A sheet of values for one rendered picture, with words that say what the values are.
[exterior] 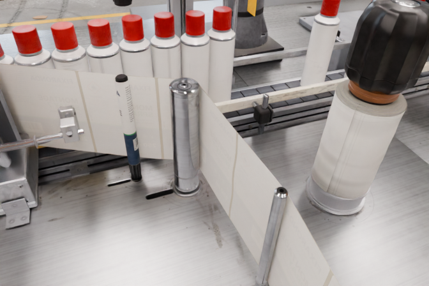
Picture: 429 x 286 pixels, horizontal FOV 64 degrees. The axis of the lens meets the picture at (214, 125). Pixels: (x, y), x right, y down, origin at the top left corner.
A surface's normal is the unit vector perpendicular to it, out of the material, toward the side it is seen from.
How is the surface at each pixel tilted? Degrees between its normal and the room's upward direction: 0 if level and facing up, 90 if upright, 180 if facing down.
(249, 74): 0
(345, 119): 91
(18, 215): 0
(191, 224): 0
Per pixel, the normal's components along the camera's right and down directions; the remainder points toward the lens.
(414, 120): 0.04, -0.79
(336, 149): -0.80, 0.32
